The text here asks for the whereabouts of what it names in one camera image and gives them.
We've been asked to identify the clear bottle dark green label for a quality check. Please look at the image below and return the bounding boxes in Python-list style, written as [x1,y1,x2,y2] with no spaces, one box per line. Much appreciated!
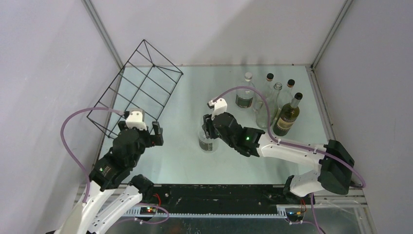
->
[198,128,219,153]

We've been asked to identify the white toothed cable duct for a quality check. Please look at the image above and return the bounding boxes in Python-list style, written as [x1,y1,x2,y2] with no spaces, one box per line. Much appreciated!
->
[121,206,291,219]

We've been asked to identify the tall clear bottle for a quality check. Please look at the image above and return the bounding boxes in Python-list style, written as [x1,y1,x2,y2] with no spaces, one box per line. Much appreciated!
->
[255,82,283,130]

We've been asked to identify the green wine bottle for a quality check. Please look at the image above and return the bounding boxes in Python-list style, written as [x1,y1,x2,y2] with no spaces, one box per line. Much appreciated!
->
[273,92,303,137]

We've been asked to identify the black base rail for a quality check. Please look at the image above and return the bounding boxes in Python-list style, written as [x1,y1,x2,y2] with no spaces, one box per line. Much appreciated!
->
[142,184,311,214]

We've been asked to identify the clear bottle copper cap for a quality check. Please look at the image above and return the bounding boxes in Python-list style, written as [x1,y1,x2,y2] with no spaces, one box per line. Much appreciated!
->
[253,73,274,113]

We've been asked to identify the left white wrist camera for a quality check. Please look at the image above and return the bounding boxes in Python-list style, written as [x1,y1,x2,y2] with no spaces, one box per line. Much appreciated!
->
[125,108,148,131]

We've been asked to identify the clear bottle black cap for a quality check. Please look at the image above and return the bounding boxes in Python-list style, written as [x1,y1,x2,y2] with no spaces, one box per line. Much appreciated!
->
[278,79,295,110]

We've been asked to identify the black wire wine rack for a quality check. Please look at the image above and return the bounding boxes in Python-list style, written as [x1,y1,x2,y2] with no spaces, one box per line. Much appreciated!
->
[94,39,184,127]

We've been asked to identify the clear bottle white cap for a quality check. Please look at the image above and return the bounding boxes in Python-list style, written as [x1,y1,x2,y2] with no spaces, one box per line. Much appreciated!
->
[235,72,255,109]

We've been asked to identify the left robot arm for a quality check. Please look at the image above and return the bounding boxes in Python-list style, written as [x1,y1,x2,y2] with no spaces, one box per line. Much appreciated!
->
[53,121,164,234]

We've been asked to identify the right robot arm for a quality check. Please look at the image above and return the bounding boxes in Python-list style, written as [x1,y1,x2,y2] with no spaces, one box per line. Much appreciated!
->
[202,112,354,204]

